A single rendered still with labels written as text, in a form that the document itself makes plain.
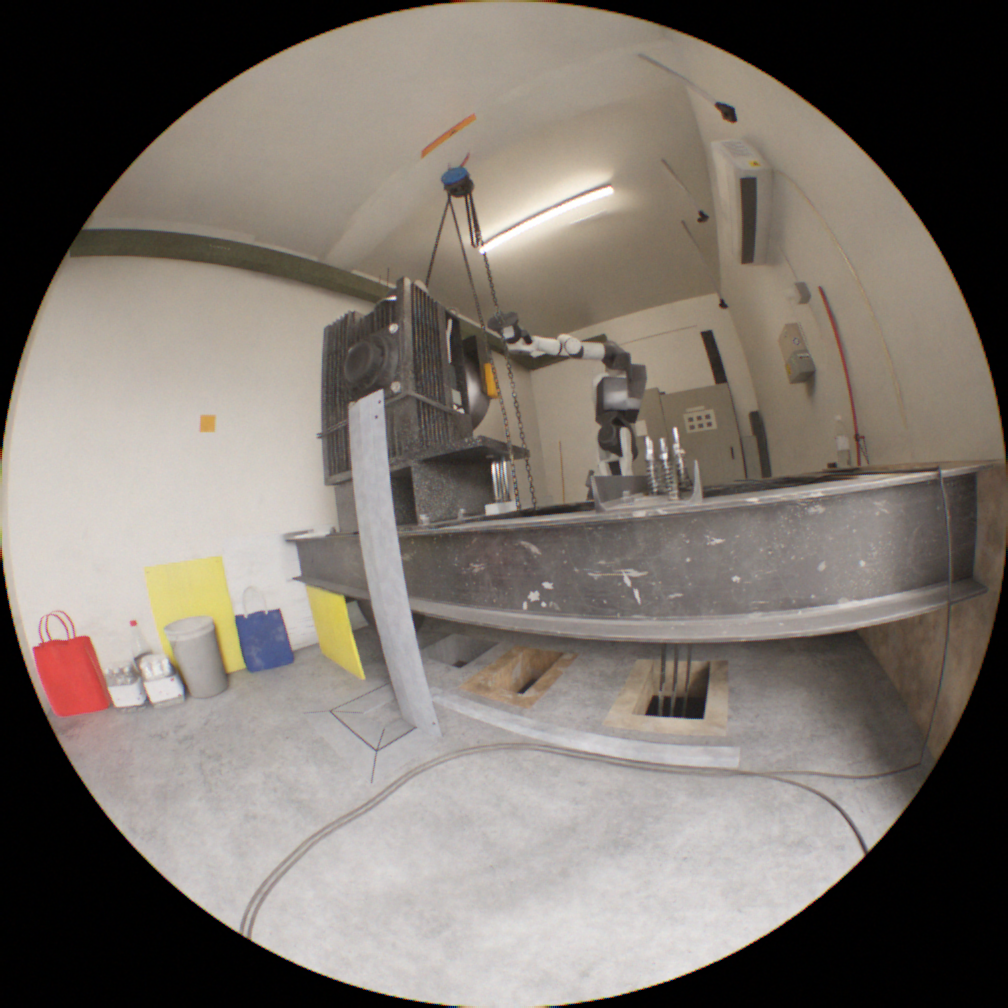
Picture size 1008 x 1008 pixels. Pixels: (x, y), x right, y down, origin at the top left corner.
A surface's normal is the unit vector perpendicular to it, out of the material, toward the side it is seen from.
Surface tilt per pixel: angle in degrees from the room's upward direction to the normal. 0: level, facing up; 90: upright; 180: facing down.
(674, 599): 90
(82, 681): 90
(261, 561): 90
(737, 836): 0
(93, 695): 92
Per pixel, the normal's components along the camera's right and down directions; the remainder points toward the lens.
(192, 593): 0.80, -0.16
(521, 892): -0.14, -0.99
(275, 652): 0.65, -0.07
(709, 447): -0.58, 0.08
